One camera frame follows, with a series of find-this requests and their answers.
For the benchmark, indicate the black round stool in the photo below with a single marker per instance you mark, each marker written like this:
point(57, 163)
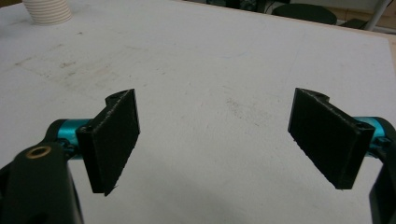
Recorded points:
point(305, 14)

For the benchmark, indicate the white metal stand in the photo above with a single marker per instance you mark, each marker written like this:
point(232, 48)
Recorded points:
point(376, 15)

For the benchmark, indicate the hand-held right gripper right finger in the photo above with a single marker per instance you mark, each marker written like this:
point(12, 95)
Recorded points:
point(327, 140)

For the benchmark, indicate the stack of paper cups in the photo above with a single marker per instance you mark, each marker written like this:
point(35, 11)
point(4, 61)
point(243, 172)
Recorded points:
point(48, 12)

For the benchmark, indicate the white foam mat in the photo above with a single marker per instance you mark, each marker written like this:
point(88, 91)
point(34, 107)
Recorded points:
point(202, 62)

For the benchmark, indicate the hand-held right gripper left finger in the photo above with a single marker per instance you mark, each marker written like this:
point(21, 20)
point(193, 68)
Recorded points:
point(109, 146)

